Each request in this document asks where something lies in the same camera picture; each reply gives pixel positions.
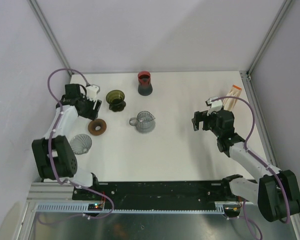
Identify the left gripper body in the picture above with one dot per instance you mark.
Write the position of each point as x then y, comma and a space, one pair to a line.
88, 106

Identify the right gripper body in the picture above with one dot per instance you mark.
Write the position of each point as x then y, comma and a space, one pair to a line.
209, 124

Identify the brown dripper ring holder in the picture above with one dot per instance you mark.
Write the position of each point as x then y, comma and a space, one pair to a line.
97, 127

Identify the orange coffee filter box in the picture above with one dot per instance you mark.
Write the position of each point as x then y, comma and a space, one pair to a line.
230, 102

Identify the clear ribbed glass dripper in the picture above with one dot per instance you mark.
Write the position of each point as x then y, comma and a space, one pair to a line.
81, 144

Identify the clear glass server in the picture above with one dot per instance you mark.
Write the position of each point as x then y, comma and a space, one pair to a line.
144, 122

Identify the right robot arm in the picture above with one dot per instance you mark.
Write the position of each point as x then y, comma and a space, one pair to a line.
275, 191

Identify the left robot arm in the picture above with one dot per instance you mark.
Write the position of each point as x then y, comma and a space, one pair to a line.
54, 157

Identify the dark olive dripper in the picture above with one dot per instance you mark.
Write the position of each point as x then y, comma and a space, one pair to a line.
116, 100

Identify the red and grey carafe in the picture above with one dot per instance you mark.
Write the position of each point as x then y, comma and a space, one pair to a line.
145, 87

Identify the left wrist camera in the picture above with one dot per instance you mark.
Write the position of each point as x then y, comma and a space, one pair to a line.
92, 92

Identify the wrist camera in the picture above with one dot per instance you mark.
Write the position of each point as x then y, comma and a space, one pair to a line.
92, 92
214, 104

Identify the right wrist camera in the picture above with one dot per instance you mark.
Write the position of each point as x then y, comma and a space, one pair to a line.
214, 104

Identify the grey cable duct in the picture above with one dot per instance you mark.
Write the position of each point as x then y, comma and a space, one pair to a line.
130, 208

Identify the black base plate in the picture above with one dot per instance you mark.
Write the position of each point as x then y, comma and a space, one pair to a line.
166, 200

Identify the aluminium frame rail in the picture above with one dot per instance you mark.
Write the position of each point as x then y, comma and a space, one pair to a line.
213, 191

